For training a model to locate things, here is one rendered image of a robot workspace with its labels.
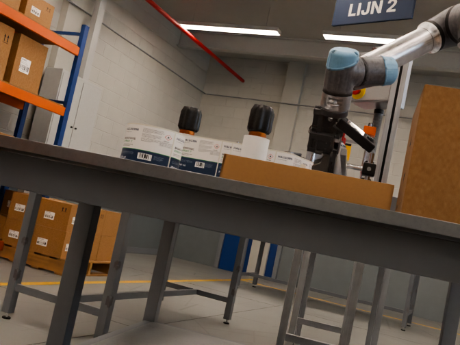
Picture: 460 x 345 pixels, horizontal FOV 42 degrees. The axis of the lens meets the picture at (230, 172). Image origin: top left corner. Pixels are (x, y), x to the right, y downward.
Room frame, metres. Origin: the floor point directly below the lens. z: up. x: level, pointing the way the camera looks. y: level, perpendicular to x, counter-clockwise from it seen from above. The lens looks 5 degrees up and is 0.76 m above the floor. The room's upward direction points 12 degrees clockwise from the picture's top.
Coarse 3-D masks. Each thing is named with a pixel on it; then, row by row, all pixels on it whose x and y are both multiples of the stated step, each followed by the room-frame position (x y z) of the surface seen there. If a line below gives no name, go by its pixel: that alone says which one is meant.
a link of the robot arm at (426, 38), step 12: (444, 12) 1.67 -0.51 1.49; (420, 24) 1.71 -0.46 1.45; (432, 24) 1.67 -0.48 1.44; (444, 24) 1.67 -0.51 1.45; (408, 36) 1.66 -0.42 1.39; (420, 36) 1.66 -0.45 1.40; (432, 36) 1.67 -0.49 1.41; (444, 36) 1.67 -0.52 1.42; (384, 48) 1.63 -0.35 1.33; (396, 48) 1.63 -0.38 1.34; (408, 48) 1.64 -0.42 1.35; (420, 48) 1.66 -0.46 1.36; (432, 48) 1.69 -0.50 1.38; (444, 48) 1.71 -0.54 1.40; (396, 60) 1.63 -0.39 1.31; (408, 60) 1.66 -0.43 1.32
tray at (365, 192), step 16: (224, 160) 0.92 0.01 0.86; (240, 160) 0.92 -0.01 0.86; (256, 160) 0.91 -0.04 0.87; (224, 176) 0.92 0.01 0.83; (240, 176) 0.92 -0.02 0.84; (256, 176) 0.91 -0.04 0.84; (272, 176) 0.91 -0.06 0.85; (288, 176) 0.90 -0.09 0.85; (304, 176) 0.90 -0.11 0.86; (320, 176) 0.89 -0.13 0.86; (336, 176) 0.89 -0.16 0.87; (304, 192) 0.90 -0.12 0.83; (320, 192) 0.89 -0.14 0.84; (336, 192) 0.89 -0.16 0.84; (352, 192) 0.88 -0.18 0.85; (368, 192) 0.88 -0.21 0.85; (384, 192) 0.87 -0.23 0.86; (384, 208) 0.87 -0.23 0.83
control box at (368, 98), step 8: (360, 56) 2.12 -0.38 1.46; (408, 72) 2.07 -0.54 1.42; (408, 80) 2.07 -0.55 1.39; (368, 88) 2.08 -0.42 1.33; (376, 88) 2.05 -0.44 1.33; (384, 88) 2.03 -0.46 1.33; (352, 96) 2.12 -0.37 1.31; (360, 96) 2.10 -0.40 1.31; (368, 96) 2.07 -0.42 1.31; (376, 96) 2.05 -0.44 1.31; (384, 96) 2.03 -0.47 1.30; (360, 104) 2.13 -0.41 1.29; (368, 104) 2.11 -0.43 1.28; (376, 104) 2.08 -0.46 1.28; (384, 104) 2.06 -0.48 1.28
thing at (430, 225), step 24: (0, 144) 0.97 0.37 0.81; (24, 144) 0.96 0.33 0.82; (48, 144) 0.95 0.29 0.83; (96, 168) 1.03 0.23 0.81; (120, 168) 0.93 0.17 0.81; (144, 168) 0.92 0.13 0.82; (168, 168) 0.91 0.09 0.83; (216, 192) 0.97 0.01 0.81; (240, 192) 0.89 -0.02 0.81; (264, 192) 0.88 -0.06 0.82; (288, 192) 0.87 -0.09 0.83; (336, 216) 0.93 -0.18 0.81; (360, 216) 0.85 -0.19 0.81; (384, 216) 0.84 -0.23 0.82; (408, 216) 0.84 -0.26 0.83; (456, 240) 0.89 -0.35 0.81
